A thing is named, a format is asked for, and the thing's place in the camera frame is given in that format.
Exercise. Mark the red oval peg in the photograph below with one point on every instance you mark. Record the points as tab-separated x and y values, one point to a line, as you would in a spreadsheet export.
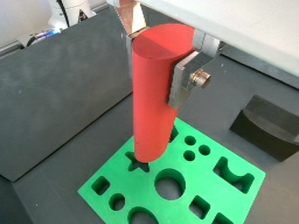
158	48

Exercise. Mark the green shape-sorting board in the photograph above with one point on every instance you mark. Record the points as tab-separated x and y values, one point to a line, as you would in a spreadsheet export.
198	184

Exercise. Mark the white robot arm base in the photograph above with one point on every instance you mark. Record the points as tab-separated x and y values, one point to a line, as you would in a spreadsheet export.
67	13

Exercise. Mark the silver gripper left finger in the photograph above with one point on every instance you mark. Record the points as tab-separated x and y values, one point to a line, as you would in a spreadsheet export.
130	14

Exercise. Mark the black curved block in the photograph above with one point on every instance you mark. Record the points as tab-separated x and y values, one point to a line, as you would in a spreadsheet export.
270	127

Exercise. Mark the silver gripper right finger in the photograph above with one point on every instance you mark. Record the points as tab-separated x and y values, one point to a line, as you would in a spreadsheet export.
189	74

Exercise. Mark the dark grey foam mat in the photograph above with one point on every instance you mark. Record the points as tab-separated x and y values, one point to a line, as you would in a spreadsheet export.
58	85

